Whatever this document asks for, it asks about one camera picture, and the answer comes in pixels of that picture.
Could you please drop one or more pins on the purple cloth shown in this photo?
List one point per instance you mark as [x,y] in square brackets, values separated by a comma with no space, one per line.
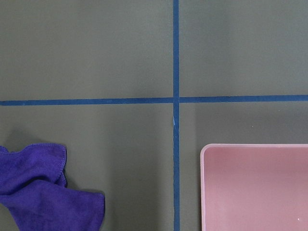
[34,189]

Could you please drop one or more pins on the pink plastic tray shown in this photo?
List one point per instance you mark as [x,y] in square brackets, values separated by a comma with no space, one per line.
[254,187]

